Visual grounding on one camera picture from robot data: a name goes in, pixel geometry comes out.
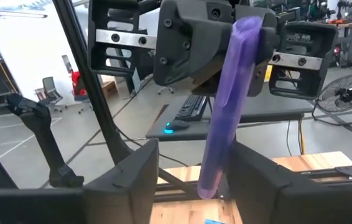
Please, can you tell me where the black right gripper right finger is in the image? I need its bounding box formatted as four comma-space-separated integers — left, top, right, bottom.
228, 142, 325, 224

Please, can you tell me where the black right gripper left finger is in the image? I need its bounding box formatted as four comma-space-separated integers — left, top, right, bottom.
84, 139, 160, 224

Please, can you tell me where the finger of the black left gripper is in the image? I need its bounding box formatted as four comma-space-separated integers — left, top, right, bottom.
235, 4, 280, 96
153, 0, 238, 87

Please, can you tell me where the purple highlighter marker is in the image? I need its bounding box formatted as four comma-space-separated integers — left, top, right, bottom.
197, 16, 264, 200

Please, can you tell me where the black keyboard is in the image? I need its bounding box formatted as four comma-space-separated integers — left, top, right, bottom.
174, 94, 210, 122

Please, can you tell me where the black keyboard desk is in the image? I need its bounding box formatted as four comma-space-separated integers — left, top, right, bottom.
146, 93, 313, 142

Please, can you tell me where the black computer mouse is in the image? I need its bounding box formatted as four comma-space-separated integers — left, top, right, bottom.
164, 119, 191, 134

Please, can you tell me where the black floor fan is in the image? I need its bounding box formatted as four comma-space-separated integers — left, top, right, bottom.
312, 73, 352, 127

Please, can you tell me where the grey office chair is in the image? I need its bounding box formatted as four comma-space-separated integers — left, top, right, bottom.
34, 76, 68, 113

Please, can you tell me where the black angled support strut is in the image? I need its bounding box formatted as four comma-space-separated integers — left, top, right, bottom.
6, 93, 85, 189

